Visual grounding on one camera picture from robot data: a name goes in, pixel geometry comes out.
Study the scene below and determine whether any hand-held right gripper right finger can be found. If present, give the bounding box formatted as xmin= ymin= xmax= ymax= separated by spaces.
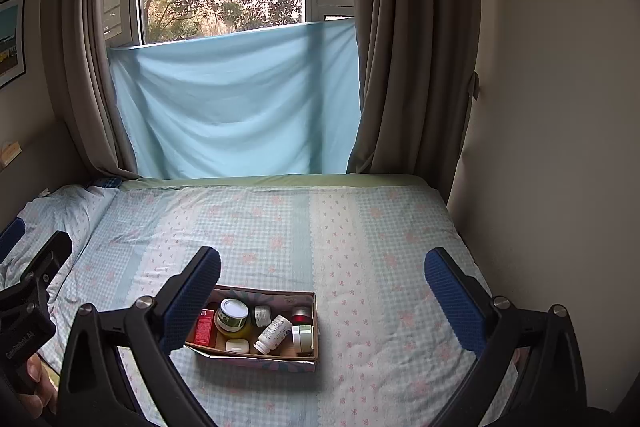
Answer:
xmin=424 ymin=248 xmax=588 ymax=427

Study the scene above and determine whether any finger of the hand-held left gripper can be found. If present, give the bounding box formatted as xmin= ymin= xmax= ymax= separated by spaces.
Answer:
xmin=20 ymin=231 xmax=72 ymax=303
xmin=0 ymin=217 xmax=26 ymax=263

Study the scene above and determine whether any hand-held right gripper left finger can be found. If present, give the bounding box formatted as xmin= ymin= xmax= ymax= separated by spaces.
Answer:
xmin=57 ymin=246 xmax=222 ymax=427

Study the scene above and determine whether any small red box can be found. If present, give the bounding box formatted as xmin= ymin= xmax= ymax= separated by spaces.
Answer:
xmin=194 ymin=309 xmax=216 ymax=347

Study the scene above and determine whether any large white-lid green jar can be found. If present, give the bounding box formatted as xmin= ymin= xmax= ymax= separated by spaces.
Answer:
xmin=215 ymin=298 xmax=251 ymax=333

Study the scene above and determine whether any white pill bottle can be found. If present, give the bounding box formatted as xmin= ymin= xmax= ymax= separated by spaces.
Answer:
xmin=252 ymin=314 xmax=293 ymax=354

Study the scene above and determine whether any patterned cardboard box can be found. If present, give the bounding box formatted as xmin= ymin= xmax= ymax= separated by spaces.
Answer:
xmin=184 ymin=284 xmax=319 ymax=375

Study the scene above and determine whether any pale green lid jar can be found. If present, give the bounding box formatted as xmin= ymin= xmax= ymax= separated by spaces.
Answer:
xmin=292 ymin=324 xmax=315 ymax=353

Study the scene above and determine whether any person's left hand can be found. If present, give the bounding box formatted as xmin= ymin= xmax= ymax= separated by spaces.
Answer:
xmin=20 ymin=351 xmax=61 ymax=414

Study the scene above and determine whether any checked bow-print bed sheet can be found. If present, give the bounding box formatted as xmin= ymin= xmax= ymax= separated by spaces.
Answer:
xmin=0 ymin=184 xmax=531 ymax=427

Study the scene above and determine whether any pale green mattress cover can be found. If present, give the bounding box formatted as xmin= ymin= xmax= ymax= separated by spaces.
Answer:
xmin=120 ymin=173 xmax=431 ymax=192

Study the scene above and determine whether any brown curtain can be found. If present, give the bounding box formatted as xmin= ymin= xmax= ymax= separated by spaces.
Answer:
xmin=342 ymin=0 xmax=481 ymax=178
xmin=40 ymin=0 xmax=141 ymax=175

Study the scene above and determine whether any light blue cloth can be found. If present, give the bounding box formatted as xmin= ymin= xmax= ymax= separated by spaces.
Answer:
xmin=109 ymin=19 xmax=362 ymax=180

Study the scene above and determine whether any small beige wall box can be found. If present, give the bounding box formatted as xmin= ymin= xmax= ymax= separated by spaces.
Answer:
xmin=0 ymin=141 xmax=22 ymax=168

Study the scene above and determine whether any wall poster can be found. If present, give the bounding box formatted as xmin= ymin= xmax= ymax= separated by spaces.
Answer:
xmin=0 ymin=0 xmax=27 ymax=88

